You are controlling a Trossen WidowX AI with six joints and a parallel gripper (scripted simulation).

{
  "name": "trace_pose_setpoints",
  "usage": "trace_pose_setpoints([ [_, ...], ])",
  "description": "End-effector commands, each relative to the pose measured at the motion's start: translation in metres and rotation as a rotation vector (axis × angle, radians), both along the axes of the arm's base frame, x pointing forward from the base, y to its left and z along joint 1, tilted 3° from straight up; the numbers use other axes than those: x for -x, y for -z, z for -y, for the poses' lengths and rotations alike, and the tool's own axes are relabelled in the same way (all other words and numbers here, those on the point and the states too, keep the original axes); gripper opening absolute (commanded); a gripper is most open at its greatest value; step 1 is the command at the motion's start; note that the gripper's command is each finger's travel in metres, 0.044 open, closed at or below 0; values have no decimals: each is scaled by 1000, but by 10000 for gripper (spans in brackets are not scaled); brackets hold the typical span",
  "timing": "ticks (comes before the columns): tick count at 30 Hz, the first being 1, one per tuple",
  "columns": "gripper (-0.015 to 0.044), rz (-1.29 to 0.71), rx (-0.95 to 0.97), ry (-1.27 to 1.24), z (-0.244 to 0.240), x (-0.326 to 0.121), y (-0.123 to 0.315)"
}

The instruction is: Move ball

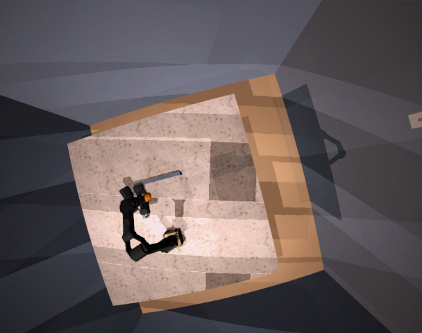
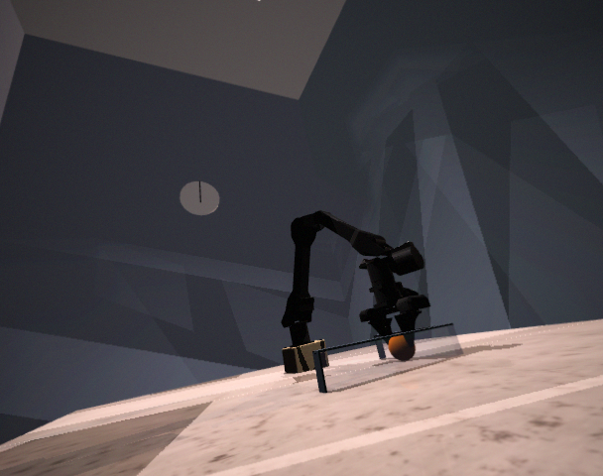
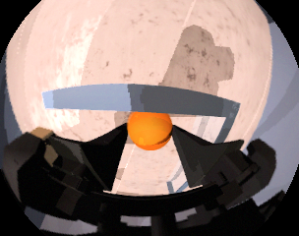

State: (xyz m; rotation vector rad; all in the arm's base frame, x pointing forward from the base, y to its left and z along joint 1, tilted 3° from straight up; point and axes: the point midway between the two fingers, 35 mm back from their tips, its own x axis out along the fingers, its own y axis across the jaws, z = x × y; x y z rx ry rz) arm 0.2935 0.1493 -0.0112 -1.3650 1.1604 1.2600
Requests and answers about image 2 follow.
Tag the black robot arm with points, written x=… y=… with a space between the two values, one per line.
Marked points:
x=400 y=260

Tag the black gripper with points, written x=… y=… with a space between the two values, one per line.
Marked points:
x=387 y=295

